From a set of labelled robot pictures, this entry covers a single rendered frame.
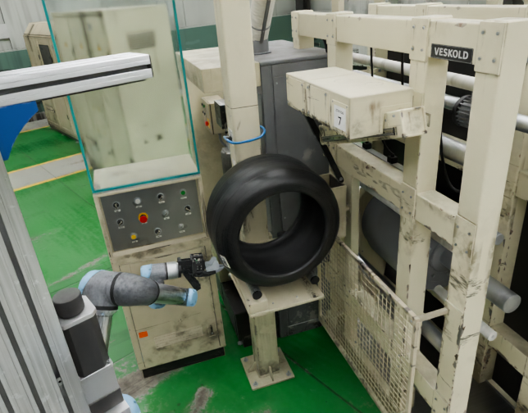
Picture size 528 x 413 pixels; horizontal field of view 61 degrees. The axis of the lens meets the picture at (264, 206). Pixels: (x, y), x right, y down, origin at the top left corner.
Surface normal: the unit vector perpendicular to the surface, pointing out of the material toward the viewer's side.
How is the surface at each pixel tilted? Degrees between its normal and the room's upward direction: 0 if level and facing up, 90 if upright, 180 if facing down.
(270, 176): 43
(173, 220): 90
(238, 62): 90
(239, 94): 90
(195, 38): 90
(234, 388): 0
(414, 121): 72
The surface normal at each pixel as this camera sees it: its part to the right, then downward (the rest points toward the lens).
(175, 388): -0.07, -0.90
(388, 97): 0.31, 0.40
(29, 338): 0.65, 0.29
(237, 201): -0.33, -0.11
